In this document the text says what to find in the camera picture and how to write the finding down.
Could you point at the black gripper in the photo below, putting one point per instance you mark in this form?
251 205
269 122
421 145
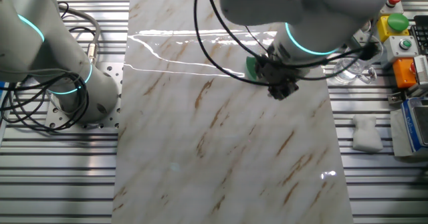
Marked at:
275 73

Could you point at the green scouring sponge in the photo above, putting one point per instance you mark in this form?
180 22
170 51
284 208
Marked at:
250 67

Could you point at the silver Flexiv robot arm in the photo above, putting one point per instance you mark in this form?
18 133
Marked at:
26 50

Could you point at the clear glass beaker with water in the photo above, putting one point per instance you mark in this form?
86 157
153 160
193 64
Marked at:
356 72

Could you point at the marble pattern board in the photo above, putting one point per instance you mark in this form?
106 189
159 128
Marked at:
217 150

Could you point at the white crumpled cloth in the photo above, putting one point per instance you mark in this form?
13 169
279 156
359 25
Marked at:
367 137

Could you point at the orange button box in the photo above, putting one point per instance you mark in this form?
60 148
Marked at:
403 73

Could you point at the grey box with small green button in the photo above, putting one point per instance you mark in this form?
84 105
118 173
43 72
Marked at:
401 48

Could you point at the yellow box with green button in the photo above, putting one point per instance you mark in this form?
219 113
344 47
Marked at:
396 23

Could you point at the white digital scale blue trim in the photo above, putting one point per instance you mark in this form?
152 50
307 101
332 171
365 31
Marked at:
413 127

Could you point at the red round button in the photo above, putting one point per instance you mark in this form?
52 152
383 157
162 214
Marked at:
393 1

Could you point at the black keyboard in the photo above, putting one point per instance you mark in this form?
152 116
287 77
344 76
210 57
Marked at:
421 33

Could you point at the wrist camera on silver bracket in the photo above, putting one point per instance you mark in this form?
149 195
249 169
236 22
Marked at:
357 38

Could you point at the silver depth camera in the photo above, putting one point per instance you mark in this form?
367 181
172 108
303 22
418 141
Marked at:
422 68

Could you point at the perforated aluminium base plate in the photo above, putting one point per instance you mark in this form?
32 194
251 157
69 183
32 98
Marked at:
112 70

